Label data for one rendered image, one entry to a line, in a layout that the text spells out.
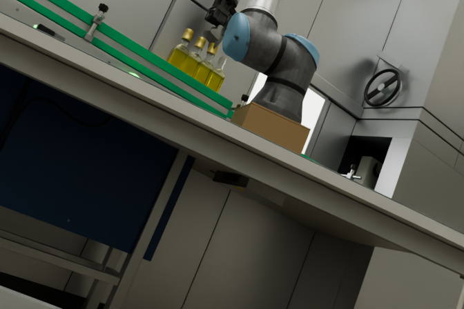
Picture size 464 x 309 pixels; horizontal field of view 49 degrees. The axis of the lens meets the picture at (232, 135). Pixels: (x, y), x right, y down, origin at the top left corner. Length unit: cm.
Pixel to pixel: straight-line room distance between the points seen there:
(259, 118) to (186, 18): 93
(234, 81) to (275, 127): 93
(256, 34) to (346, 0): 142
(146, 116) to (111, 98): 9
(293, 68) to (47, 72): 61
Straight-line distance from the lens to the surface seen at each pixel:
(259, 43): 133
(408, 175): 243
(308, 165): 129
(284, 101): 132
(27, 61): 128
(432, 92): 254
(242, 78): 222
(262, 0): 143
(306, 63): 137
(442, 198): 264
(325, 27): 259
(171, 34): 207
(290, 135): 129
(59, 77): 126
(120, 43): 170
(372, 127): 261
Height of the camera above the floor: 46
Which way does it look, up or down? 12 degrees up
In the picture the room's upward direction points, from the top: 23 degrees clockwise
